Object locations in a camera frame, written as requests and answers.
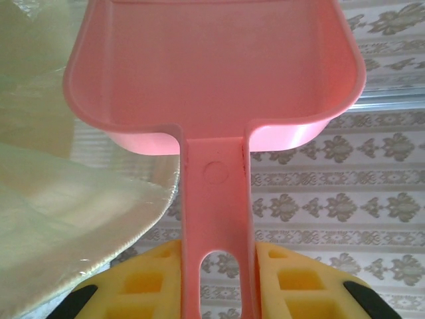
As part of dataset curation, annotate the pink plastic dustpan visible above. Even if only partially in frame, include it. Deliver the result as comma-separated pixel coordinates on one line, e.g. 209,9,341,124
62,0,368,319

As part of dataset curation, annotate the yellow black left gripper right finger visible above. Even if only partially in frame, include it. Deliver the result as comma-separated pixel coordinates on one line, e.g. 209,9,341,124
254,241,378,319

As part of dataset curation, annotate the green translucent bin liner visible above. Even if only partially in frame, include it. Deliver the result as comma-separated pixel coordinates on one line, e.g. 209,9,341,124
0,0,183,306

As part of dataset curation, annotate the aluminium right frame post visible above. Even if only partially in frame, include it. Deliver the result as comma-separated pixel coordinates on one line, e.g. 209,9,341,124
351,88,425,116

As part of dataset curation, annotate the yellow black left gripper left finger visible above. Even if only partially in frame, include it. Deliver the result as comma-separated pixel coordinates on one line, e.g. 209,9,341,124
64,239,184,319

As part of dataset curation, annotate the beige plastic waste bin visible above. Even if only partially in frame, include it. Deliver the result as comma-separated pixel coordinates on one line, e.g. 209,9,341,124
0,139,183,310

